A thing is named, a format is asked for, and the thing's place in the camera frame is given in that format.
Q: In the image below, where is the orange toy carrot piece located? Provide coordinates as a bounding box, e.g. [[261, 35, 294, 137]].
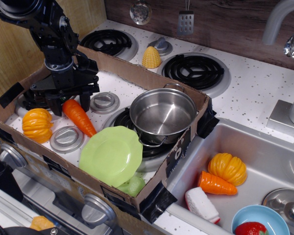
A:
[[197, 171, 238, 195]]

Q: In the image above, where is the yellow toy corn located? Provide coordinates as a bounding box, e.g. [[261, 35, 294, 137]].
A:
[[142, 46, 161, 69]]

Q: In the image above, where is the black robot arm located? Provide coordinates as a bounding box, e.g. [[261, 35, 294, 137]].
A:
[[0, 0, 99, 116]]

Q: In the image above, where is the silver stove knob back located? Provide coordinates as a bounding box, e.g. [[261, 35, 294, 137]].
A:
[[148, 37, 173, 57]]

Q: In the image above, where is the brown cardboard fence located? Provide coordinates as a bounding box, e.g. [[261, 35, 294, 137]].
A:
[[0, 47, 209, 223]]

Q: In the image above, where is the red toy strawberry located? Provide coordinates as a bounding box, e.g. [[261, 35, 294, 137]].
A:
[[234, 222, 269, 235]]

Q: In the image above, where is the green toy vegetable under plate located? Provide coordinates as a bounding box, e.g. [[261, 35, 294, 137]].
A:
[[117, 176, 146, 197]]

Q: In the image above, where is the light blue bowl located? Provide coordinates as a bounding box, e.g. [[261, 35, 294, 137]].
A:
[[231, 205, 290, 235]]

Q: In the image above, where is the orange toy pumpkin in fence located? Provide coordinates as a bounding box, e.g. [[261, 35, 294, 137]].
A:
[[22, 108, 53, 143]]

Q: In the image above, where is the back left black burner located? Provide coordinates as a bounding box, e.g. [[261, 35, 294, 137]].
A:
[[80, 29, 139, 61]]

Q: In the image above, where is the front right black burner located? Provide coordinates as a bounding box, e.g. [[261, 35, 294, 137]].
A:
[[103, 106, 174, 172]]

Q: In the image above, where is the hanging metal spatula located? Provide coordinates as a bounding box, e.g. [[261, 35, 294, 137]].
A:
[[177, 0, 195, 36]]

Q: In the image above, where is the silver panel knob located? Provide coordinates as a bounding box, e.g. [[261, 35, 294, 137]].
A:
[[0, 143, 28, 169], [81, 193, 116, 228]]

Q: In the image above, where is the black burner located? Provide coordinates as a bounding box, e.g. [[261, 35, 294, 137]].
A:
[[103, 106, 174, 172], [14, 69, 88, 120], [80, 29, 139, 61], [157, 52, 231, 98]]

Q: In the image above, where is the silver front panel knob left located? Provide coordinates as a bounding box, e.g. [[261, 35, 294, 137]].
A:
[[0, 143, 28, 169]]

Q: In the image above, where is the light green plastic plate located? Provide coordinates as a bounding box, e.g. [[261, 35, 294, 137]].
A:
[[78, 126, 143, 188]]

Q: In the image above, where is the silver stove knob lower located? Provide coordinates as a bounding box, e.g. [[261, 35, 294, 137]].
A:
[[50, 126, 84, 154]]

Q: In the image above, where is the orange toy pumpkin in sink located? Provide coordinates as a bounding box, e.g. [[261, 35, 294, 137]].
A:
[[208, 153, 247, 186]]

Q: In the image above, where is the silver front panel knob right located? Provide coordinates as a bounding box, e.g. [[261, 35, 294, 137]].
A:
[[81, 193, 116, 228]]

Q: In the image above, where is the silver sink drain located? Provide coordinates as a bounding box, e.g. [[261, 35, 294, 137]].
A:
[[262, 188, 294, 235]]

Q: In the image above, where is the silver stove knob upper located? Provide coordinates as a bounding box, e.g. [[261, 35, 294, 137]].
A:
[[90, 92, 120, 114]]

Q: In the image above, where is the silver stove knob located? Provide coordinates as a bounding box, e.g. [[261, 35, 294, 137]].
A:
[[148, 37, 173, 57], [90, 92, 120, 114], [50, 126, 84, 154]]

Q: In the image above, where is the hanging metal strainer ladle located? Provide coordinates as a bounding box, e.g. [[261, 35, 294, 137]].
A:
[[130, 0, 152, 25]]

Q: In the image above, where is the back right black burner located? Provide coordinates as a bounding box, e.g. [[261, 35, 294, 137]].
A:
[[157, 52, 231, 98]]

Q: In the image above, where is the silver sink basin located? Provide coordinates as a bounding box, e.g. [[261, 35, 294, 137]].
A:
[[167, 119, 294, 235]]

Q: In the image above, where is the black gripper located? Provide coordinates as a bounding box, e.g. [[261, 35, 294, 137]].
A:
[[30, 65, 99, 117]]

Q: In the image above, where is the white red toy cheese wedge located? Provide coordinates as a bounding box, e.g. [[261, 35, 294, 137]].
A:
[[184, 187, 220, 224]]

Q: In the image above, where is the stainless steel pot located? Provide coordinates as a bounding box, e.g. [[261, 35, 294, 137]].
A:
[[129, 83, 197, 147]]

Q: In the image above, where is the silver faucet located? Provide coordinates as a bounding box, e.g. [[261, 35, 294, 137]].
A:
[[262, 0, 294, 137]]

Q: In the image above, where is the front left black burner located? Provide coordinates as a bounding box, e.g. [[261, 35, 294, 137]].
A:
[[14, 69, 88, 120]]

